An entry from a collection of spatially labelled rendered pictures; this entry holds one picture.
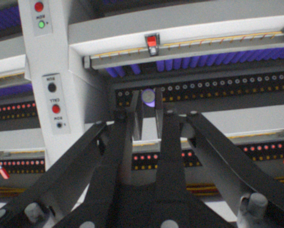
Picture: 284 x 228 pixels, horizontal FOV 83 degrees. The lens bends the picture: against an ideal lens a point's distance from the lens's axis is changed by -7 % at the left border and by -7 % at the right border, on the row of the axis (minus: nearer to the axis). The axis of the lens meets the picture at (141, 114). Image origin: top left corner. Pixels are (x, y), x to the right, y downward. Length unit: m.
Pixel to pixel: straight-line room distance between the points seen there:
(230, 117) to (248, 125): 0.04
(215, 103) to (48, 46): 0.45
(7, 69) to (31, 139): 0.18
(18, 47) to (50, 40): 0.08
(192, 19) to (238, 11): 0.08
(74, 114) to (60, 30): 0.16
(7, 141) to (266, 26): 0.60
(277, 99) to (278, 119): 0.23
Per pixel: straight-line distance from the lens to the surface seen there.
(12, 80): 0.54
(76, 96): 0.36
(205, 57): 0.41
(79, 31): 0.37
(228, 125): 0.35
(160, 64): 0.41
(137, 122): 0.15
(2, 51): 0.47
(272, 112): 0.39
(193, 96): 0.48
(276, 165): 0.69
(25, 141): 0.46
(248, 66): 0.53
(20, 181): 0.84
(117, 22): 0.35
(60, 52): 0.37
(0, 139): 0.51
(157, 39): 0.33
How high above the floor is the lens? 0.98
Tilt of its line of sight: 10 degrees up
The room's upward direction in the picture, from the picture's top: 173 degrees clockwise
